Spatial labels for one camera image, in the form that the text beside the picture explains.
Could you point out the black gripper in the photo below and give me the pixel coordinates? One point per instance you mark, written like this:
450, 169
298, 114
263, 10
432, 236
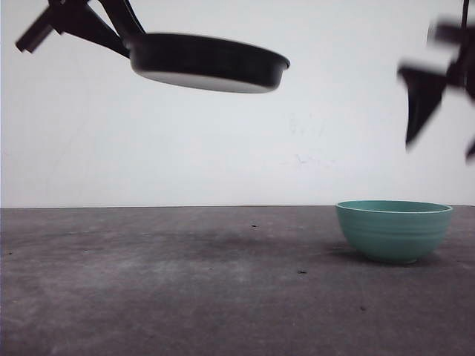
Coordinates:
425, 88
80, 20

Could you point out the teal ceramic bowl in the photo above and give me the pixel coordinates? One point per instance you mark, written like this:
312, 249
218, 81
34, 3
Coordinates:
393, 231

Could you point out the black frying pan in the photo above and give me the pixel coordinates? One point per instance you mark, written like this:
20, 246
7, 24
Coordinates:
205, 63

